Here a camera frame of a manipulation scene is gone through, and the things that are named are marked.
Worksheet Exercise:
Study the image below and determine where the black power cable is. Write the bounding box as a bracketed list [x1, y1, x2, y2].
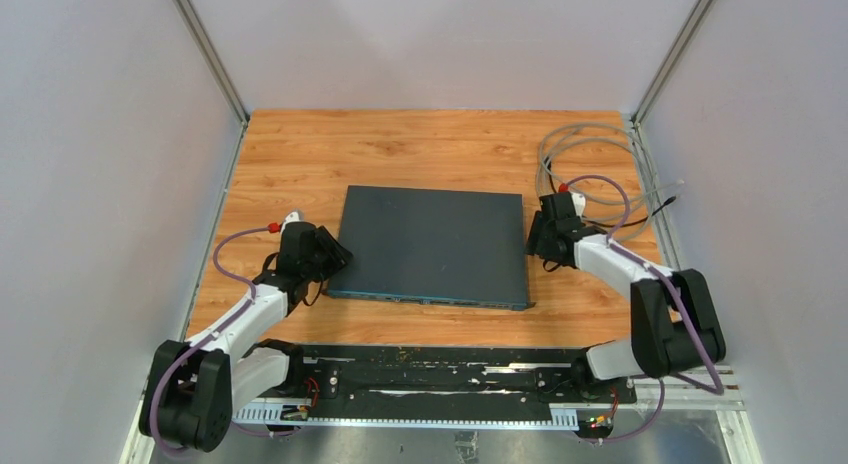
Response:
[544, 157, 680, 229]

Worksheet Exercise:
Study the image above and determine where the dark blue network switch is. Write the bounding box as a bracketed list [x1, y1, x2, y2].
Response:
[326, 185, 533, 311]

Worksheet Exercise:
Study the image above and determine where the grey ethernet cable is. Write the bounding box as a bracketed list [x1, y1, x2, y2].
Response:
[533, 121, 684, 244]

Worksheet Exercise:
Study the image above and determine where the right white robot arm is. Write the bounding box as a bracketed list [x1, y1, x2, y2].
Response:
[526, 192, 726, 402]

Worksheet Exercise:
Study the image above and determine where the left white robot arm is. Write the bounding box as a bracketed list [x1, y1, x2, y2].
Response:
[138, 211, 353, 458]

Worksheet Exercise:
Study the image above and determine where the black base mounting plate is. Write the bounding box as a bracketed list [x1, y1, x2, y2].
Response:
[218, 342, 709, 424]

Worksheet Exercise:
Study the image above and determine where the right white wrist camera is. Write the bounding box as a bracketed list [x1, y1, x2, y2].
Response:
[568, 191, 587, 218]

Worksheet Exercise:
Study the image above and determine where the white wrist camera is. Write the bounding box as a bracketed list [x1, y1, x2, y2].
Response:
[278, 209, 305, 234]
[568, 191, 587, 218]

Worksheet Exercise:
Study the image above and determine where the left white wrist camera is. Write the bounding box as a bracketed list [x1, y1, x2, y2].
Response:
[278, 209, 305, 234]

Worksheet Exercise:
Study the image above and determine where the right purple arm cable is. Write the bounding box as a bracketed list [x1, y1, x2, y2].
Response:
[557, 174, 726, 446]

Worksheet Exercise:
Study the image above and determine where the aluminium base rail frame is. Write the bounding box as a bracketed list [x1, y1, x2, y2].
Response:
[119, 354, 763, 464]

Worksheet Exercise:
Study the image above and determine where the right aluminium corner post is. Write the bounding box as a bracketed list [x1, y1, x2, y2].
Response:
[631, 0, 716, 127]

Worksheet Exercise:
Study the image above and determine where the aluminium corner post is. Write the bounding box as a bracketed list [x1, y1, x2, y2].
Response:
[631, 0, 716, 127]
[172, 0, 250, 128]

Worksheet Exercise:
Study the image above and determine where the left aluminium corner post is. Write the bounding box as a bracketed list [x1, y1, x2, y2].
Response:
[172, 0, 250, 128]

